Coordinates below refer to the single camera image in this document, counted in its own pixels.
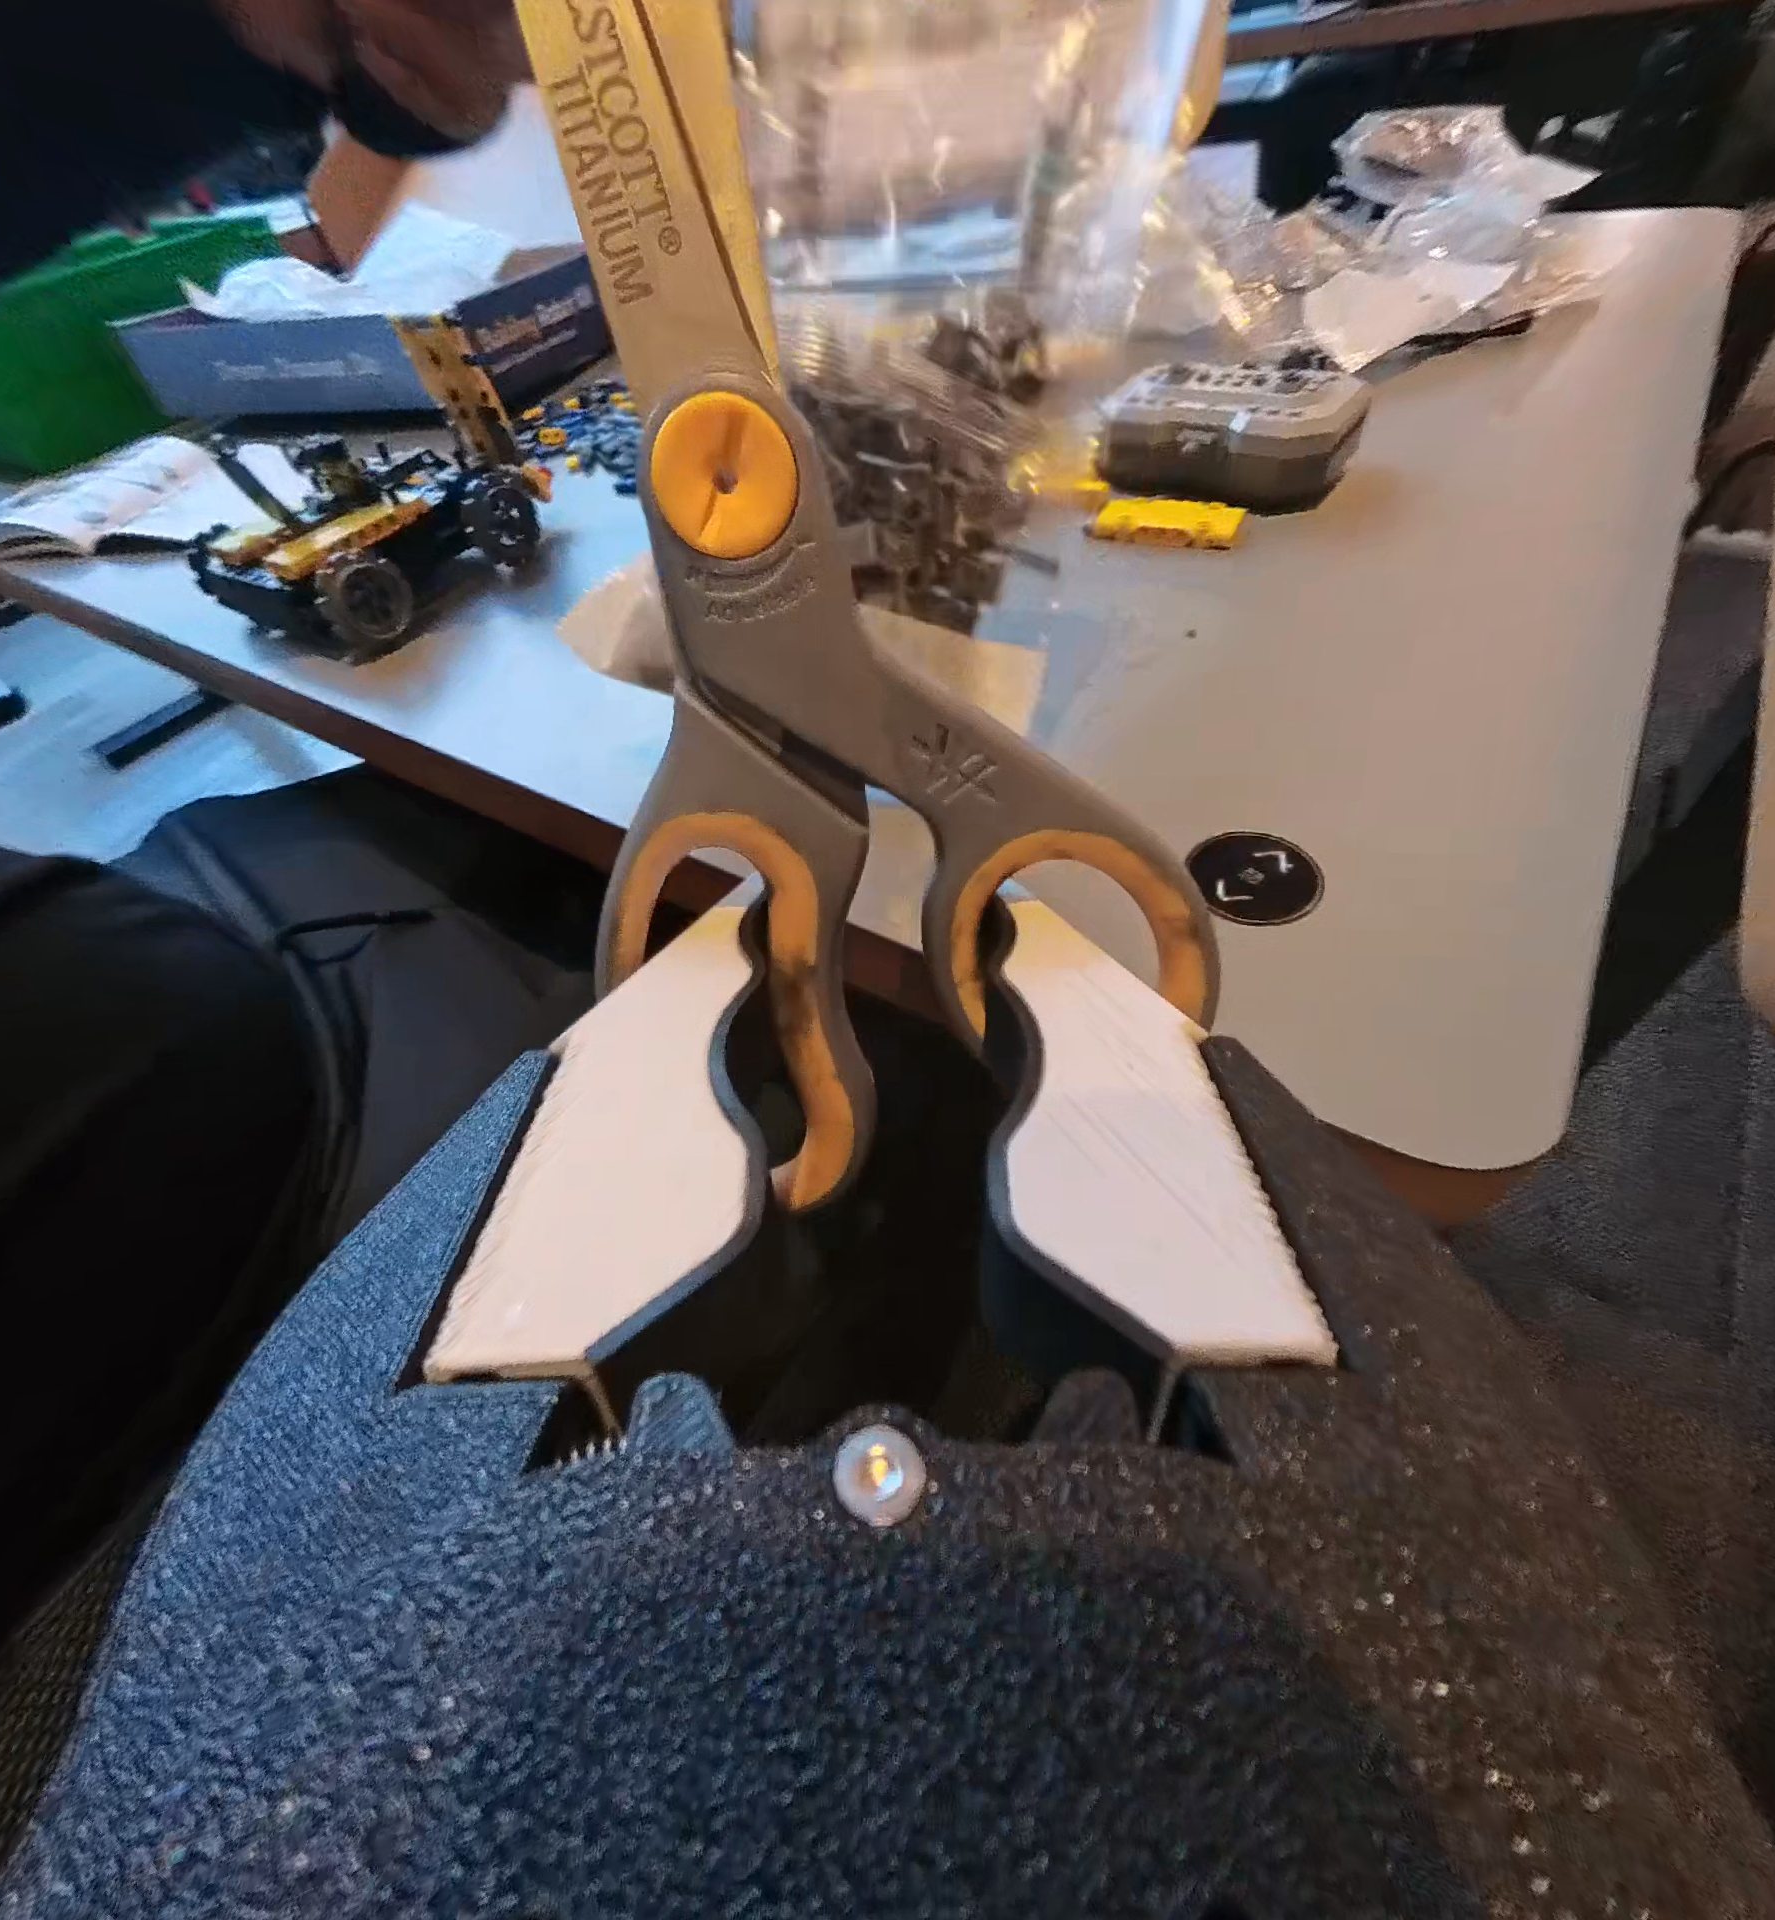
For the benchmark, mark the green storage bin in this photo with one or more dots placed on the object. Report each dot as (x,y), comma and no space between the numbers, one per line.
(64,346)

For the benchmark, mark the dark blue cardboard kit box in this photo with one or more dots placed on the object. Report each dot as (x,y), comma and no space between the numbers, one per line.
(305,371)

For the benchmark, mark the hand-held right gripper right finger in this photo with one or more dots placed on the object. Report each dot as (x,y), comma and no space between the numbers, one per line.
(1142,1186)

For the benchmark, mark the person's left hand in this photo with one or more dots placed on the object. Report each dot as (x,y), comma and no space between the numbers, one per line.
(438,45)

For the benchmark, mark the grey desk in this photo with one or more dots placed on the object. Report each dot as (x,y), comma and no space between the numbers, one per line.
(1428,675)

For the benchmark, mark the clear plastic parts bag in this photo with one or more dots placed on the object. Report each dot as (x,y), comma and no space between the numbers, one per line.
(948,179)

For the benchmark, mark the grey battery box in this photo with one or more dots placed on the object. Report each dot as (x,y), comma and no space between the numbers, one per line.
(1233,429)

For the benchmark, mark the black round desk control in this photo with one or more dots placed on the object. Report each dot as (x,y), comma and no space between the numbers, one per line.
(1253,881)

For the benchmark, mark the white instruction booklet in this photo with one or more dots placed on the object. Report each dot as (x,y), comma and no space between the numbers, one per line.
(107,504)

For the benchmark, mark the crumpled clear plastic bag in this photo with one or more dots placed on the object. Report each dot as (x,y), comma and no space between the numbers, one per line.
(1428,242)

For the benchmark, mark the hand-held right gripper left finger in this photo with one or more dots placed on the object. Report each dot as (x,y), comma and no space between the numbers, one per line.
(604,1186)

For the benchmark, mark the grey yellow scissors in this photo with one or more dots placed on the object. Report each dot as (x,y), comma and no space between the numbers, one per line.
(768,646)

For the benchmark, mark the yellow panel block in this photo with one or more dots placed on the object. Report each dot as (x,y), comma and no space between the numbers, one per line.
(1168,520)

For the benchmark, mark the yellow black toy vehicle model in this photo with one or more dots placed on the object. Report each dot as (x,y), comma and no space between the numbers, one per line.
(362,523)

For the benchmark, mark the pile of small building pieces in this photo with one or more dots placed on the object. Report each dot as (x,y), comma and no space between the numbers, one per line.
(586,429)

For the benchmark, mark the person's body in dark clothes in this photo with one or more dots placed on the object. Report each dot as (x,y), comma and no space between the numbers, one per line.
(76,1202)

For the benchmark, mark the person's left forearm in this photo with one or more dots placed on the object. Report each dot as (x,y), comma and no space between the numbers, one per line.
(107,138)

